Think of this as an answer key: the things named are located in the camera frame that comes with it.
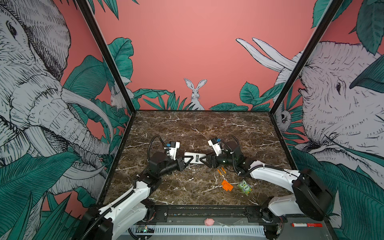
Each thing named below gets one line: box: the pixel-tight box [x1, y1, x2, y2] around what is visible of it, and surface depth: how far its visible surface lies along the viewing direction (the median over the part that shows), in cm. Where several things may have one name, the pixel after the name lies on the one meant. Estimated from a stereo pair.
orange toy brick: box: [221, 180, 234, 192], surface depth 84 cm
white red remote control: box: [184, 152, 207, 164], surface depth 78 cm
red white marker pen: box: [291, 222, 323, 228], surface depth 73 cm
